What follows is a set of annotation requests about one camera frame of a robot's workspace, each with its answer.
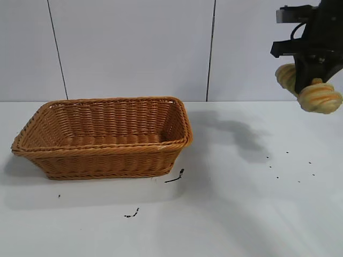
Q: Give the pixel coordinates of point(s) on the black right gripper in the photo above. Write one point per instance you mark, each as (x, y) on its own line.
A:
(321, 40)

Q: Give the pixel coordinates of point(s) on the long striped bread roll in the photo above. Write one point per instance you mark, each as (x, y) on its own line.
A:
(319, 99)

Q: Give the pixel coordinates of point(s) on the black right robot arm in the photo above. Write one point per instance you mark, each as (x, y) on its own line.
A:
(332, 4)

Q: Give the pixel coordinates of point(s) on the brown woven wicker basket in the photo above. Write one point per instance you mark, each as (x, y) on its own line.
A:
(107, 158)

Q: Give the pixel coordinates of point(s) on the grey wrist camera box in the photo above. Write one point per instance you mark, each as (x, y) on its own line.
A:
(292, 14)

